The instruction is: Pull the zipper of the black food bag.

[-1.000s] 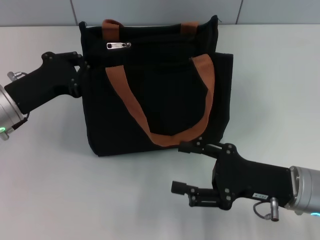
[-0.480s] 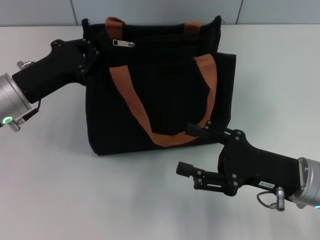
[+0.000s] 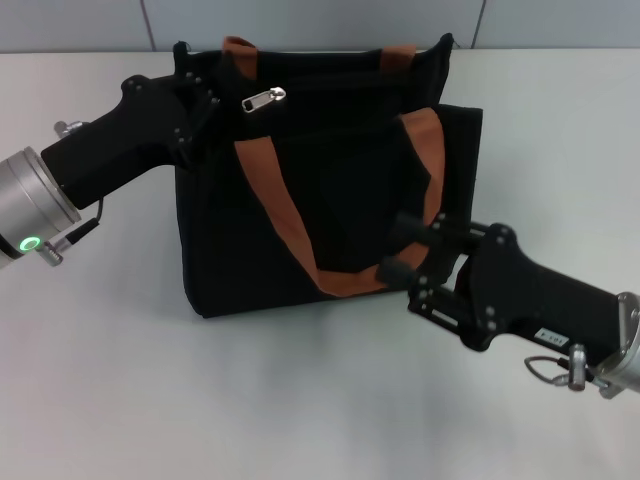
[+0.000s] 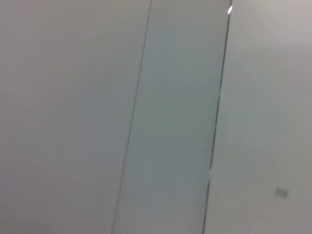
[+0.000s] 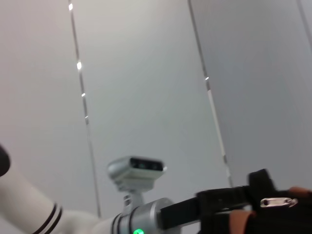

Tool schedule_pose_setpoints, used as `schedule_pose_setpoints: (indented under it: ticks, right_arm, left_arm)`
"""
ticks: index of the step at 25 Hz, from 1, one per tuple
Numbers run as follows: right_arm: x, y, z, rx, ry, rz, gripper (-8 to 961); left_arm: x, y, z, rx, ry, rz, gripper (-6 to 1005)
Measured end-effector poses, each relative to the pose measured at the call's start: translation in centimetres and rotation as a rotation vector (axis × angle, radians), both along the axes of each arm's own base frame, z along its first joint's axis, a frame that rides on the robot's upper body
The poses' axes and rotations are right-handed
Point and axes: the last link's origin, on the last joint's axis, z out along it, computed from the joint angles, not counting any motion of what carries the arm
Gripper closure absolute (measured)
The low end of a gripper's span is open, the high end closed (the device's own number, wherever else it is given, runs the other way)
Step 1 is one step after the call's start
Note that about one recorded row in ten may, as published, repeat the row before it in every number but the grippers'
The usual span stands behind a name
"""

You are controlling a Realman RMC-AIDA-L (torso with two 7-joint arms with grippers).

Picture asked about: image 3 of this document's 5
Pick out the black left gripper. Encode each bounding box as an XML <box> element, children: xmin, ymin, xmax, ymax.
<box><xmin>39</xmin><ymin>69</ymin><xmax>222</xmax><ymax>211</ymax></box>

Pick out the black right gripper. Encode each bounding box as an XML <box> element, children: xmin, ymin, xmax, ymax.
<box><xmin>378</xmin><ymin>211</ymin><xmax>622</xmax><ymax>352</ymax></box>

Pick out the silver zipper pull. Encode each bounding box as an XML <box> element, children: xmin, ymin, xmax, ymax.
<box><xmin>241</xmin><ymin>85</ymin><xmax>288</xmax><ymax>112</ymax></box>

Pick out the black bag with brown handles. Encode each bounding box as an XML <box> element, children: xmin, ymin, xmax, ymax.
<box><xmin>172</xmin><ymin>33</ymin><xmax>485</xmax><ymax>320</ymax></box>

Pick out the left gripper connector cable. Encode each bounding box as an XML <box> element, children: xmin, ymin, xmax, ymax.
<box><xmin>43</xmin><ymin>119</ymin><xmax>105</xmax><ymax>265</ymax></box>

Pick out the gripper connector cable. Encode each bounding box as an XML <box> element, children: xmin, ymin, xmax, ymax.
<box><xmin>43</xmin><ymin>119</ymin><xmax>105</xmax><ymax>265</ymax></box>
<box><xmin>524</xmin><ymin>343</ymin><xmax>609</xmax><ymax>399</ymax></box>

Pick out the right gripper connector cable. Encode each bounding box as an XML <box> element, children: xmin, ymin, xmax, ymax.
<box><xmin>524</xmin><ymin>343</ymin><xmax>609</xmax><ymax>399</ymax></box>

